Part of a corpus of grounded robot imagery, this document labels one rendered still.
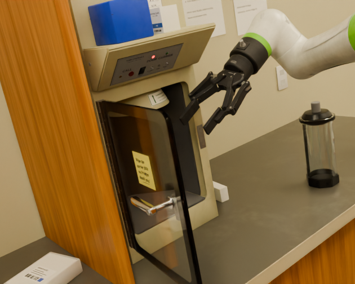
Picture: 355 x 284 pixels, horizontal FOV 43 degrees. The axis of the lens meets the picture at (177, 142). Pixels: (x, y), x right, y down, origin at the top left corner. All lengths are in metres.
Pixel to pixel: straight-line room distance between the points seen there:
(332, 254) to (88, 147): 0.78
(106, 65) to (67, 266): 0.54
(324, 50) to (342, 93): 1.52
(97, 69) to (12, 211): 0.65
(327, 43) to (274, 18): 0.20
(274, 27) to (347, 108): 1.51
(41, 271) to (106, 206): 0.31
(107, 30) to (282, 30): 0.50
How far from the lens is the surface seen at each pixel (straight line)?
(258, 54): 1.22
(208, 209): 1.36
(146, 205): 0.88
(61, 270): 1.23
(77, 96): 0.96
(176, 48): 1.11
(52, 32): 0.99
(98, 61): 1.01
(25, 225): 1.54
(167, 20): 1.10
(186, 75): 1.24
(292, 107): 2.30
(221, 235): 1.28
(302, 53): 1.25
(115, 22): 0.99
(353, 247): 1.50
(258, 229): 1.29
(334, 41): 1.11
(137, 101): 1.19
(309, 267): 1.32
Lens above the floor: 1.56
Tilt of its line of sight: 16 degrees down
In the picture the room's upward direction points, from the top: 11 degrees counter-clockwise
